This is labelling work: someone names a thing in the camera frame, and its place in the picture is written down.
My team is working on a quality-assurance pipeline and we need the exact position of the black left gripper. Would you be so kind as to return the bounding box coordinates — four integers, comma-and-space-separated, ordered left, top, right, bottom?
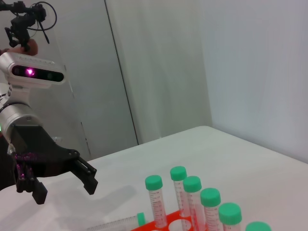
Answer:
8, 124, 99, 205

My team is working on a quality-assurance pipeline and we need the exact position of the green-capped clear test tube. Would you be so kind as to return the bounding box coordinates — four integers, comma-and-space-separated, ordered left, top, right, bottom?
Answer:
183, 176, 205, 229
245, 221, 272, 231
170, 166, 191, 218
145, 175, 167, 229
85, 212, 146, 231
218, 203, 242, 231
200, 188, 224, 231

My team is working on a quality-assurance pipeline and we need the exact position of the orange plastic test tube rack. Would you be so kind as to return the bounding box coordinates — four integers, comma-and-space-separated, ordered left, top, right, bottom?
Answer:
131, 209, 208, 231

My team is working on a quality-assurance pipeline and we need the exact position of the blurry pinkish hand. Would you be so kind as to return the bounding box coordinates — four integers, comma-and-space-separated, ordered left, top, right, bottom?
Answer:
20, 38, 39, 54

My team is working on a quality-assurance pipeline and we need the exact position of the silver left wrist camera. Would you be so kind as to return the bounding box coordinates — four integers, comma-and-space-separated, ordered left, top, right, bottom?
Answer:
0, 52, 67, 85

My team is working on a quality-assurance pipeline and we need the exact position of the thin black cable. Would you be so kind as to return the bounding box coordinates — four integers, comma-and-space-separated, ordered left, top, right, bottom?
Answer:
26, 1, 58, 44

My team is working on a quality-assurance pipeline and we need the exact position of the black bracket device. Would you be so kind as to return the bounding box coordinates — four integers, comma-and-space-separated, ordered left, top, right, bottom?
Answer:
0, 2, 48, 52

